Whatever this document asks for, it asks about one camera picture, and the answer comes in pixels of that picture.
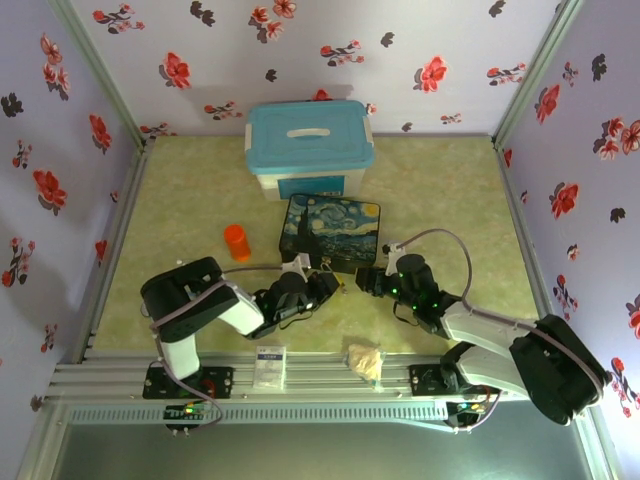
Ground grey right arm cable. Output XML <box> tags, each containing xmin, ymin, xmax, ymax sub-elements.
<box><xmin>397</xmin><ymin>227</ymin><xmax>612</xmax><ymax>435</ymax></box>

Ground grey metal panel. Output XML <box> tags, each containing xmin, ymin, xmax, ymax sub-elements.
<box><xmin>17</xmin><ymin>399</ymin><xmax>624</xmax><ymax>480</ymax></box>

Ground orange plastic cylinder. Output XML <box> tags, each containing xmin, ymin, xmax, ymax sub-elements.
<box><xmin>222</xmin><ymin>224</ymin><xmax>253</xmax><ymax>263</ymax></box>

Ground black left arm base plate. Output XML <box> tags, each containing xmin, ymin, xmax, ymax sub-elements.
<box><xmin>143</xmin><ymin>365</ymin><xmax>236</xmax><ymax>401</ymax></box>

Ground white paper packet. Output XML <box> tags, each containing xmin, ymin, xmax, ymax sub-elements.
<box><xmin>253</xmin><ymin>344</ymin><xmax>289</xmax><ymax>392</ymax></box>

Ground aluminium table edge rail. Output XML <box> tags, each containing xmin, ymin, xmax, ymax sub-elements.
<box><xmin>45</xmin><ymin>348</ymin><xmax>597</xmax><ymax>402</ymax></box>

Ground aluminium side rail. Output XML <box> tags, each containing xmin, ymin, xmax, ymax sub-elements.
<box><xmin>74</xmin><ymin>138</ymin><xmax>155</xmax><ymax>364</ymax></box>
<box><xmin>493</xmin><ymin>142</ymin><xmax>584</xmax><ymax>357</ymax></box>

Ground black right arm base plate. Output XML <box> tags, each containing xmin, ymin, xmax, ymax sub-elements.
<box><xmin>408</xmin><ymin>363</ymin><xmax>501</xmax><ymax>398</ymax></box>

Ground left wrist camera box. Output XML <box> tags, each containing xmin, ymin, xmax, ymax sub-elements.
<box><xmin>280</xmin><ymin>253</ymin><xmax>313</xmax><ymax>276</ymax></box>

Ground starry night tin box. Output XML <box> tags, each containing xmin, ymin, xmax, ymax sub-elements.
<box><xmin>278</xmin><ymin>193</ymin><xmax>386</xmax><ymax>276</ymax></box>

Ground slotted grey cable duct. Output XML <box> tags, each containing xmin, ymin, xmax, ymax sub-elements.
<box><xmin>64</xmin><ymin>403</ymin><xmax>451</xmax><ymax>427</ymax></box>

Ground blue-lidded plastic storage box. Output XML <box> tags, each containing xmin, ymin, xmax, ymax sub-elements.
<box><xmin>244</xmin><ymin>99</ymin><xmax>377</xmax><ymax>203</ymax></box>

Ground aluminium frame post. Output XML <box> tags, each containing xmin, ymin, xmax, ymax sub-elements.
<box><xmin>49</xmin><ymin>0</ymin><xmax>154</xmax><ymax>149</ymax></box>
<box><xmin>491</xmin><ymin>0</ymin><xmax>587</xmax><ymax>149</ymax></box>

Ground clear bag with beige contents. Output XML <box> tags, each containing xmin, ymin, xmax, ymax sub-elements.
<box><xmin>343</xmin><ymin>341</ymin><xmax>389</xmax><ymax>392</ymax></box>

